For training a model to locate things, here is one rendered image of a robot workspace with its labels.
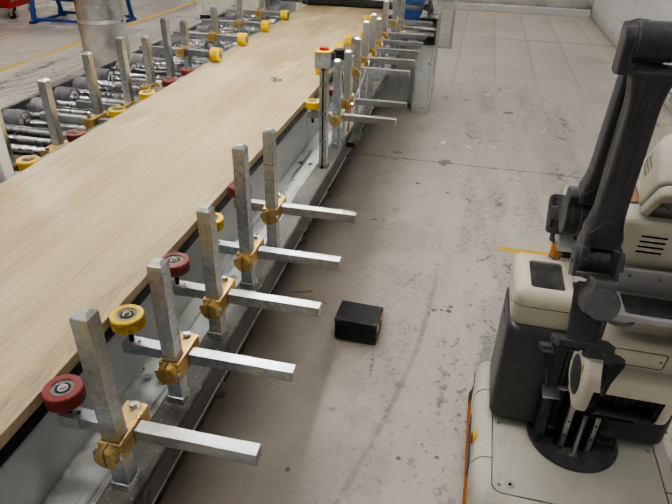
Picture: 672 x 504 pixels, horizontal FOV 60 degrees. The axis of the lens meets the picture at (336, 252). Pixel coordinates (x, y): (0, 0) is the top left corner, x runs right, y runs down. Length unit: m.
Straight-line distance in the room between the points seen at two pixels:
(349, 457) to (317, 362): 0.52
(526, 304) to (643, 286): 0.44
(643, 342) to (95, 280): 1.37
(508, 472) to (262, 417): 0.97
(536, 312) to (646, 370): 0.35
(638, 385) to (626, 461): 0.58
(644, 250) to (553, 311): 0.47
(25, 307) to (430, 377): 1.65
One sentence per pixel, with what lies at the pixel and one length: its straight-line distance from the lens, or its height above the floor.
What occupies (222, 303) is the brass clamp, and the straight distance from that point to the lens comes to 1.61.
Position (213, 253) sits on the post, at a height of 0.98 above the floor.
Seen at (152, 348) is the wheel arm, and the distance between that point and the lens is 1.49.
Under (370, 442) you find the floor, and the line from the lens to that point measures 2.32.
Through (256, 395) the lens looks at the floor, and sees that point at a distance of 2.49.
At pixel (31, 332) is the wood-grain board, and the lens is 1.51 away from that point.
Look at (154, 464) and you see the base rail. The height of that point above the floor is 0.70.
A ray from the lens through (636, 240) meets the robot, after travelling 1.38.
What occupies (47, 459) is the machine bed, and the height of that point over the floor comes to 0.70.
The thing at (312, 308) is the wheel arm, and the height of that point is 0.83.
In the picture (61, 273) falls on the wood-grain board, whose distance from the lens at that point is 1.70.
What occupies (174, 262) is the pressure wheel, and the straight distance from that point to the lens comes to 1.65.
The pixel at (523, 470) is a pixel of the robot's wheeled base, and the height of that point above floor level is 0.28.
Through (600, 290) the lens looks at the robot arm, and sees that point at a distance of 1.07.
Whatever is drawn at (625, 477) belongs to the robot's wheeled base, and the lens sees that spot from 2.09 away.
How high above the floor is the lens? 1.77
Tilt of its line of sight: 32 degrees down
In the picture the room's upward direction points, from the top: 2 degrees clockwise
